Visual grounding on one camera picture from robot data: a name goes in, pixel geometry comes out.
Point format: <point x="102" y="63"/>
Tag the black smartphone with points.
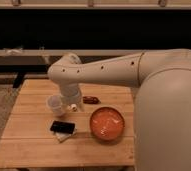
<point x="62" y="127"/>

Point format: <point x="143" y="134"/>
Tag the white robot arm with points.
<point x="162" y="107"/>

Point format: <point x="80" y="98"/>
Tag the wooden table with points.
<point x="27" y="141"/>

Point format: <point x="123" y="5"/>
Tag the orange ceramic bowl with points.
<point x="107" y="124"/>

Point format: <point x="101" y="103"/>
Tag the dark red snack packet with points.
<point x="90" y="100"/>

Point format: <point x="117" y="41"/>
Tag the clear plastic measuring cup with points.
<point x="55" y="104"/>

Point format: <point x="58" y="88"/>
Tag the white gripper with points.
<point x="71" y="94"/>

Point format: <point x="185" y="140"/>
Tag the white tube bottle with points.
<point x="73" y="107"/>

